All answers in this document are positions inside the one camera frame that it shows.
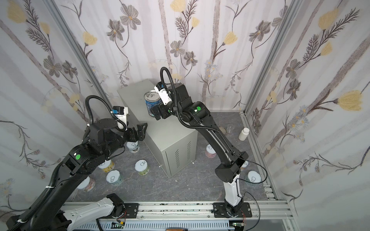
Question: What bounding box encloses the yellow label flat can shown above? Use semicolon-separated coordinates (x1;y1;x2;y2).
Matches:
98;160;115;173

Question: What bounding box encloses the white plastic bottle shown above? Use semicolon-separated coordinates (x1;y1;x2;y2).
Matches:
238;128;250;141

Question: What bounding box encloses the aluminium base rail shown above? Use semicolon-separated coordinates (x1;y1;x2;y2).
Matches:
62;201;299;231

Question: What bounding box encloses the grey metal cabinet counter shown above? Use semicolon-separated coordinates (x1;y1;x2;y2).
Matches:
118;80;198;178

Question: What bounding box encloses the pink orange label flat can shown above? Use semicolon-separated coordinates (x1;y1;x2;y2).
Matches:
77;176;95;192

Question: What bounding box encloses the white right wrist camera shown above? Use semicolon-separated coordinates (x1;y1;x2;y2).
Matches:
154;82;172;105

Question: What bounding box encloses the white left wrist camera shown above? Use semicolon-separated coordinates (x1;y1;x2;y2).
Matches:
112;106;129;131

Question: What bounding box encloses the blue label tall can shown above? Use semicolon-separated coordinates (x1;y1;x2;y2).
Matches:
144;90;162;117

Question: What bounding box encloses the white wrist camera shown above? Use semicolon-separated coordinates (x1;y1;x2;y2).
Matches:
112;106;129;131
154;82;172;105

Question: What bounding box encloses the teal label flat can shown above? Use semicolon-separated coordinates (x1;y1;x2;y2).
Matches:
106;170;122;187

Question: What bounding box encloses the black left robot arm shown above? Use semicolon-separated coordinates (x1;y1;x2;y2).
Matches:
6;95;147;231

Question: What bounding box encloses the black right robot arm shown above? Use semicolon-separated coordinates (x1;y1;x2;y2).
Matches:
150;67;249;218

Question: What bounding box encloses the green label flat can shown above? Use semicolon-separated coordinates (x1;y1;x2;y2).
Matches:
135;159;149;176

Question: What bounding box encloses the white brown label flat can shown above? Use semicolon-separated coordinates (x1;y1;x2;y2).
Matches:
126;141;140;153

